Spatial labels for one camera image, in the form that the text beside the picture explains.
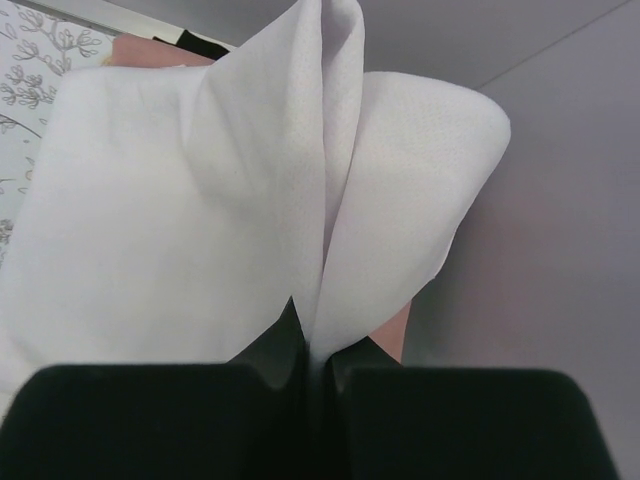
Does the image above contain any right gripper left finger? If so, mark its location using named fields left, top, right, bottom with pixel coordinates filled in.
left=1, top=304, right=306, bottom=479

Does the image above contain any black folded t shirt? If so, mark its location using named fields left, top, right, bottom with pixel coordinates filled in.
left=153, top=30, right=230, bottom=61

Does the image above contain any white t shirt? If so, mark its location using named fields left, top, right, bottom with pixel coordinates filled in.
left=1, top=1, right=510, bottom=403

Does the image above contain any floral table mat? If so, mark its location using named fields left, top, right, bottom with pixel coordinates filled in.
left=0, top=1, right=114, bottom=255

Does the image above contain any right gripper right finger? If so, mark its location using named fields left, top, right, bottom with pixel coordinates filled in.
left=322, top=339, right=618, bottom=479

